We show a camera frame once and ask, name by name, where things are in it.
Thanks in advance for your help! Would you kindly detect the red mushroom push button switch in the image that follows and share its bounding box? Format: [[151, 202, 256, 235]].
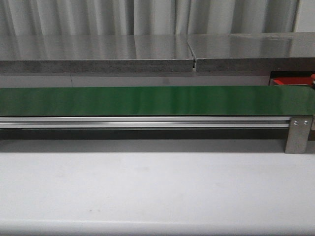
[[311, 74, 315, 89]]

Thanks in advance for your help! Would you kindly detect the green conveyor belt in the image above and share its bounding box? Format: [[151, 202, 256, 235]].
[[0, 86, 315, 117]]

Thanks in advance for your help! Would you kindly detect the red plastic tray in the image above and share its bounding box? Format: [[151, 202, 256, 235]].
[[269, 77, 315, 88]]

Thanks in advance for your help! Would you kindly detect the grey stone counter slab right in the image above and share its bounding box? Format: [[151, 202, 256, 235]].
[[187, 32, 315, 73]]

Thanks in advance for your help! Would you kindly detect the grey stone counter slab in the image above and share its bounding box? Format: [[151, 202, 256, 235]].
[[0, 35, 194, 73], [187, 32, 315, 73]]

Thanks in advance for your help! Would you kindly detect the grey stone counter slab left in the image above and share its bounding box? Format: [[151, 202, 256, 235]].
[[0, 35, 194, 73]]

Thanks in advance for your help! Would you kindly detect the grey curtain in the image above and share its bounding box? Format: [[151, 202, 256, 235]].
[[0, 0, 315, 35]]

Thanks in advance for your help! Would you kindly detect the steel conveyor support bracket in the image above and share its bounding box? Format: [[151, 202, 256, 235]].
[[284, 116, 313, 154]]

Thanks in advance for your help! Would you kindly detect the aluminium conveyor frame rail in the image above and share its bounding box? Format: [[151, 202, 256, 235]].
[[0, 116, 315, 131]]

